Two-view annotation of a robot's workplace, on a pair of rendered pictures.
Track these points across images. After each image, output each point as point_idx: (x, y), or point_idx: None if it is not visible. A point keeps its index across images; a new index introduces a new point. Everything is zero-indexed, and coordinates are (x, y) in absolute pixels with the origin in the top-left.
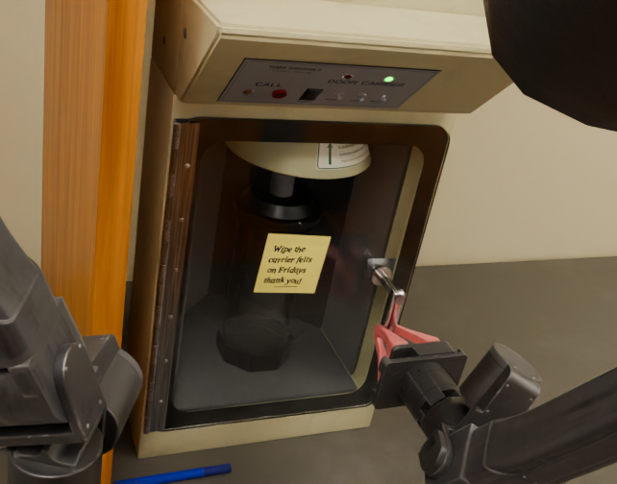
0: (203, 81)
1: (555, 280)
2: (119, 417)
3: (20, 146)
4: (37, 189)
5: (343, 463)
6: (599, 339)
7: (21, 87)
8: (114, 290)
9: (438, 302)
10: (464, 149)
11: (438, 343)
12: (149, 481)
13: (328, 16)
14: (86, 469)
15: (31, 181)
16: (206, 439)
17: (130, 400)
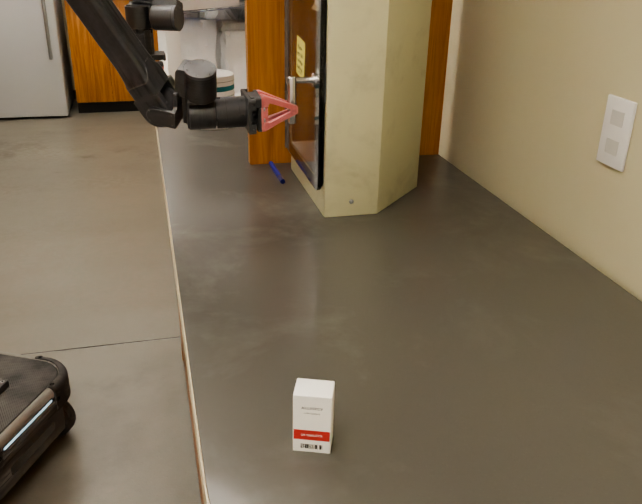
0: None
1: None
2: (151, 13)
3: (449, 61)
4: (450, 91)
5: (289, 208)
6: (514, 351)
7: (453, 24)
8: (246, 29)
9: (519, 263)
10: None
11: (258, 95)
12: (272, 166)
13: None
14: (126, 7)
15: (449, 85)
16: (298, 172)
17: (160, 15)
